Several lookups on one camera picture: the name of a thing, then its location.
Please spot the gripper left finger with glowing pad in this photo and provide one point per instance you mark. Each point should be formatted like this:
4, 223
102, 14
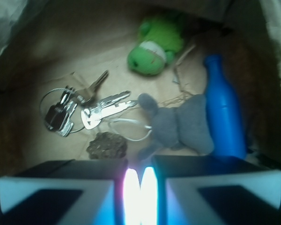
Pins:
68, 192

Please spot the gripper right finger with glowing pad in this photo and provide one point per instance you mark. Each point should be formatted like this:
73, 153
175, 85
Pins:
210, 190

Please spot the brown rough rock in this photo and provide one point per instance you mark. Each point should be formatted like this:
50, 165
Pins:
107, 145

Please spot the grey plush mouse toy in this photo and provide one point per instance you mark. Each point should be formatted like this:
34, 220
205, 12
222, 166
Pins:
177, 127

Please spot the silver key bunch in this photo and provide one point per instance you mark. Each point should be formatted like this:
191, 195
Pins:
57, 118

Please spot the blue plastic bottle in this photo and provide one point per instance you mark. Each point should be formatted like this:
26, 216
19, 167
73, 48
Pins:
223, 111

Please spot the crumpled brown paper bag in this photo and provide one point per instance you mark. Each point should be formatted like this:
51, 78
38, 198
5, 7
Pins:
58, 43

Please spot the green plush frog toy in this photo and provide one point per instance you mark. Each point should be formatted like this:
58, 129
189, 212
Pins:
159, 41

